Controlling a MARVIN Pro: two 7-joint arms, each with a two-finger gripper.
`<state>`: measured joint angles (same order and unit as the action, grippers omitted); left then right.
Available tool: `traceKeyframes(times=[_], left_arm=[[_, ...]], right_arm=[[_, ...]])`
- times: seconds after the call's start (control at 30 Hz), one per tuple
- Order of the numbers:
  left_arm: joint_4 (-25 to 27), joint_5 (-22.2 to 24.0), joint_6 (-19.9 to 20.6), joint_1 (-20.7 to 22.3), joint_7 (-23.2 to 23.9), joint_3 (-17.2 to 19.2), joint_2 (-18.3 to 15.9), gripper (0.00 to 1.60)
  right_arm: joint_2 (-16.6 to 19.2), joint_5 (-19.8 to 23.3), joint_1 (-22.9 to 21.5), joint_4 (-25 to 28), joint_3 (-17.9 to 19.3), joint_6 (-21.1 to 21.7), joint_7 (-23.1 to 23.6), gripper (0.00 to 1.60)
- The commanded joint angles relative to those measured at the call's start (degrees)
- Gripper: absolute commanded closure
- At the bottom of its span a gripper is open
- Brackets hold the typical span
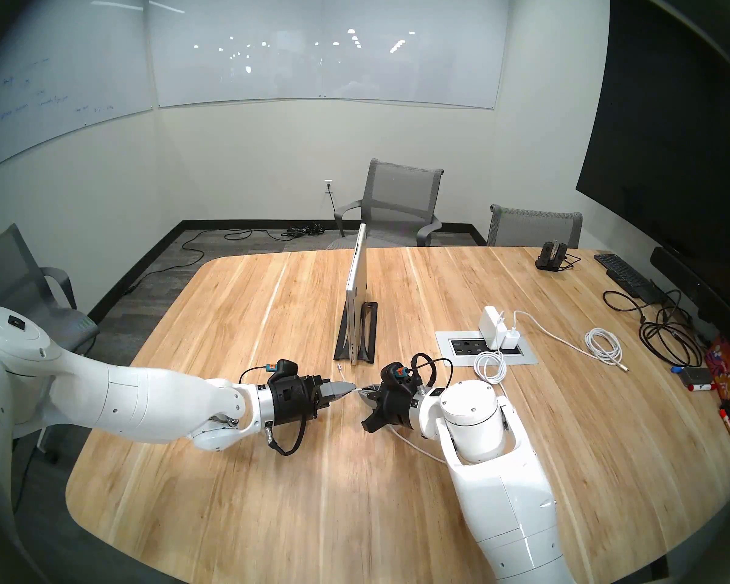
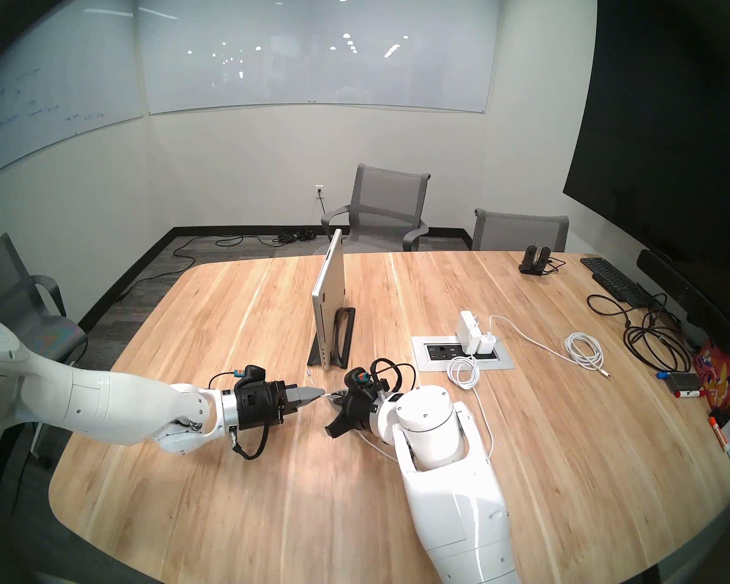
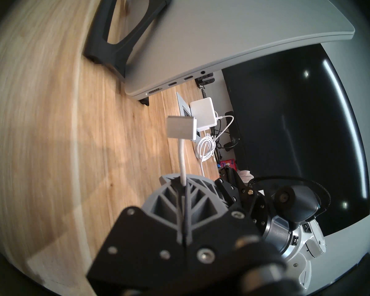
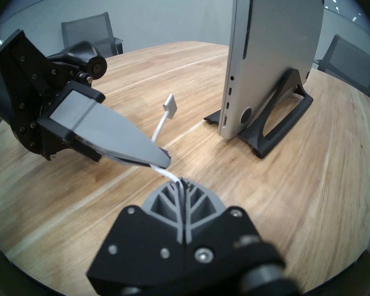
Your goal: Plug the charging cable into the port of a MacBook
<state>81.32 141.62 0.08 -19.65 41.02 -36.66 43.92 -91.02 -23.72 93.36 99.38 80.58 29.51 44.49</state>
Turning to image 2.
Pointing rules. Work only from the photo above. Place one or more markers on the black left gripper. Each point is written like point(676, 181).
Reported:
point(258, 403)

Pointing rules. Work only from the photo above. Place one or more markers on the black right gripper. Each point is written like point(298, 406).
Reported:
point(356, 409)

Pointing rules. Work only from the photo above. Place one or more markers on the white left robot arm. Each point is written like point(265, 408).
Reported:
point(109, 406)

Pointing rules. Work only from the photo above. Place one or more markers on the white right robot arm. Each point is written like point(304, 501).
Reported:
point(444, 467)

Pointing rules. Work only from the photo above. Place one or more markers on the silver MacBook laptop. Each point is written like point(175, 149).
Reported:
point(328, 297)

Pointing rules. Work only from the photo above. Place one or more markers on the black controller charging dock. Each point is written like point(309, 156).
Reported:
point(535, 260)

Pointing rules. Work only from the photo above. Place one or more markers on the black vertical laptop stand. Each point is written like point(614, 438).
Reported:
point(315, 359)

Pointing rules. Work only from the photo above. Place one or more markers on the silver table power outlet box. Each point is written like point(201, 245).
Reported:
point(420, 345)

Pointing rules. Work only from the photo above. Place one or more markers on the large white power adapter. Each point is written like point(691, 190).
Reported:
point(465, 330)

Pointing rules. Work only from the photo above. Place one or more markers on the small white USB charger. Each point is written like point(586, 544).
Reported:
point(486, 344)

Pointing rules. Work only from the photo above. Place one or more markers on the grey mesh office chair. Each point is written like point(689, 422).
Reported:
point(389, 193)
point(517, 233)
point(12, 303)

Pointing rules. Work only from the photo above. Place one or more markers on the black keyboard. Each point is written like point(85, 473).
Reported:
point(611, 278)

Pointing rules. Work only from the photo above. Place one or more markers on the wide glass whiteboard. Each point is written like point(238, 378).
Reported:
point(316, 53)

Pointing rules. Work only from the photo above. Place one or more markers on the red whiteboard marker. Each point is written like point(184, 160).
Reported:
point(688, 394)

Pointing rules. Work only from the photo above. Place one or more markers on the black soundbar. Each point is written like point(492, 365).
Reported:
point(687, 297)

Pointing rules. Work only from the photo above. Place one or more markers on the orange marker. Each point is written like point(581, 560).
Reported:
point(718, 434)

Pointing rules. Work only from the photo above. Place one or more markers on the colourful tissue box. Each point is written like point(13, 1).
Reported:
point(718, 376)

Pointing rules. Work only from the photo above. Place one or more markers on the glass whiteboard with blue writing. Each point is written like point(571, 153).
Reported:
point(48, 90)

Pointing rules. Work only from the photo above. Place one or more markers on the large black TV screen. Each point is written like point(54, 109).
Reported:
point(675, 132)

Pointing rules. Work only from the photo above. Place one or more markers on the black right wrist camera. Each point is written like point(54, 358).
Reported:
point(362, 379)

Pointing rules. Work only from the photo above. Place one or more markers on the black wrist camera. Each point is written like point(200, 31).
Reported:
point(249, 375)
point(362, 379)

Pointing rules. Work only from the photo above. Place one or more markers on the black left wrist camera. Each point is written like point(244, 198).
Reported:
point(249, 375)

